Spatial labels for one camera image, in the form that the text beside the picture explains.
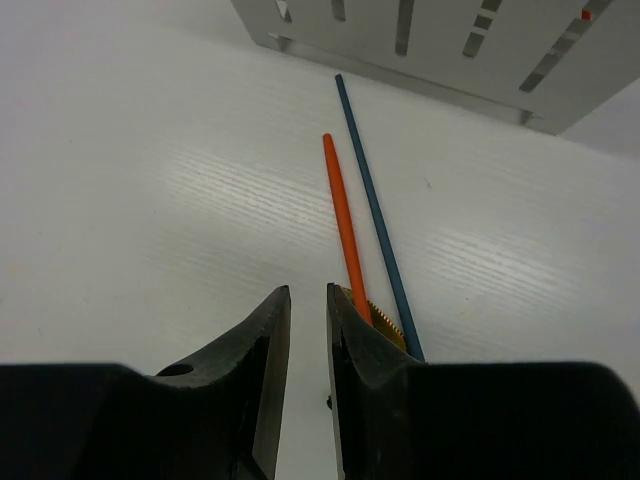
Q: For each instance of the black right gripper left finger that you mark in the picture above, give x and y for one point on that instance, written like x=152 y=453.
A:
x=215 y=414

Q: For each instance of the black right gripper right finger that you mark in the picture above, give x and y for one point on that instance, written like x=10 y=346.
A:
x=399 y=418

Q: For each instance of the dark blue chopstick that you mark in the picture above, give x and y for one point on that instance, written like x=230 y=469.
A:
x=401 y=300

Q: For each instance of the orange chopstick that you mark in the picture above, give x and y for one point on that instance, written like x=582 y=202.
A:
x=345 y=228

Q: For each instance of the white utensil caddy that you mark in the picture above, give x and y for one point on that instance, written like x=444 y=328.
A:
x=544 y=65

